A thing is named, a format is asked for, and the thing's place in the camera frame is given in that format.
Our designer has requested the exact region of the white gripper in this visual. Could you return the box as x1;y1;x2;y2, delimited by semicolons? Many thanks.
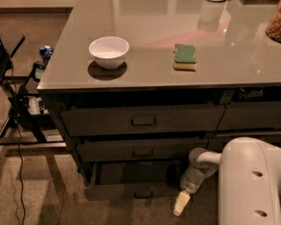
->
173;164;217;217

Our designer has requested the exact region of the drawer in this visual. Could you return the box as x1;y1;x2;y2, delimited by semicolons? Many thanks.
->
60;104;225;136
77;138;208;162
84;160;184;201
217;101;281;130
207;130;281;152

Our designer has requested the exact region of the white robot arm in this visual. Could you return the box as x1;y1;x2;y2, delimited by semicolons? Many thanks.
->
173;137;281;225

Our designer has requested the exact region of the dark drawer cabinet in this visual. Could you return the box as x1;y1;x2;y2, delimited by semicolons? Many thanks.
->
38;0;281;179

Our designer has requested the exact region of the green and yellow sponge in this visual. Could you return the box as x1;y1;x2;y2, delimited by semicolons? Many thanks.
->
172;44;197;71

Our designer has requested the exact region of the white ceramic bowl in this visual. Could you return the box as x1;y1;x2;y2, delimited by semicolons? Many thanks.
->
89;37;129;70

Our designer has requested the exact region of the black laptop stand table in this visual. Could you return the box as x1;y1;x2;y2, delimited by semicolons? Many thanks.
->
0;33;25;145

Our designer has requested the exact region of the blue object on cart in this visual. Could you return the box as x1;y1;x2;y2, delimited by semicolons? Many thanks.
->
38;46;53;63

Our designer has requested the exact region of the black metal cart frame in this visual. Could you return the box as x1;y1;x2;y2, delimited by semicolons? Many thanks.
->
0;63;63;145

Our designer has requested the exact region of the black cable on floor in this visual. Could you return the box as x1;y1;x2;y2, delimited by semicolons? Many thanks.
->
8;59;27;225

